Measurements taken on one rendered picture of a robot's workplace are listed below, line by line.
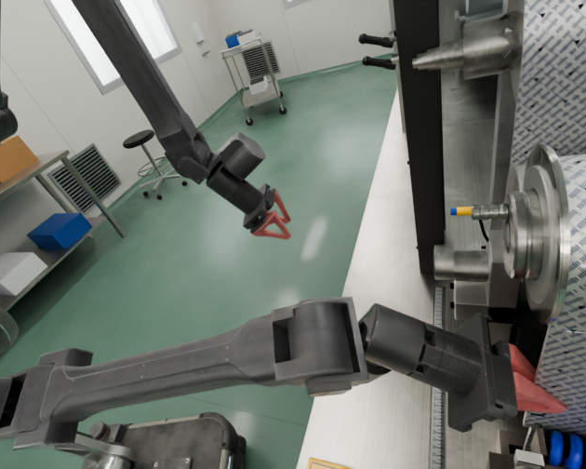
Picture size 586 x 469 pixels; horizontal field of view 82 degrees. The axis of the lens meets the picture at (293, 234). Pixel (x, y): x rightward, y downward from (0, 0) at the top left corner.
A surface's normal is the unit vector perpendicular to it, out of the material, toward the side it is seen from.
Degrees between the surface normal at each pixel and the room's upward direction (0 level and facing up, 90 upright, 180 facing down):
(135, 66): 90
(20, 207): 90
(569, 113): 92
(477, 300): 0
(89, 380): 21
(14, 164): 90
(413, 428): 0
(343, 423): 0
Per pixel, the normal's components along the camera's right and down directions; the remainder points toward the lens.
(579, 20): -0.39, 0.39
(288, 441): -0.29, -0.75
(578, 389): -0.31, 0.66
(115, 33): 0.05, 0.61
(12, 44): 0.90, -0.01
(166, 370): -0.40, -0.46
